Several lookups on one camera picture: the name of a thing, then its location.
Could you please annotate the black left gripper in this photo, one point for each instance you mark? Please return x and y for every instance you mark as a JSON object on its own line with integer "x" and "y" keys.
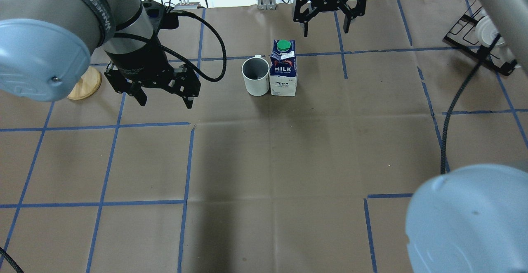
{"x": 138, "y": 64}

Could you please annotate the Pascual milk carton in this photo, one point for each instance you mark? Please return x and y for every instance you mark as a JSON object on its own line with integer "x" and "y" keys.
{"x": 283, "y": 72}

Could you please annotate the white grey mug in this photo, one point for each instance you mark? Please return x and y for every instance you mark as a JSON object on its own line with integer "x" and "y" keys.
{"x": 255, "y": 72}

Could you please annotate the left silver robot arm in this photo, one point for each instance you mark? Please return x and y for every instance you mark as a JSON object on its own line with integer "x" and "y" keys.
{"x": 46, "y": 47}

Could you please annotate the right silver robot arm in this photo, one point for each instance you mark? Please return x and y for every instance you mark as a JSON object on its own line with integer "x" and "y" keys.
{"x": 470, "y": 219}

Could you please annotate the wooden mug tree stand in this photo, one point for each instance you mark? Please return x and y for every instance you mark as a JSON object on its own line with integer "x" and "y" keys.
{"x": 88, "y": 84}

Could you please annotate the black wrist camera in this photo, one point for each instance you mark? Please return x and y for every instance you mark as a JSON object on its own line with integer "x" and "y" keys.
{"x": 160, "y": 17}

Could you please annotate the black wire dish rack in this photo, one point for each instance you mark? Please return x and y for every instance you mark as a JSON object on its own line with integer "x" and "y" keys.
{"x": 474, "y": 32}

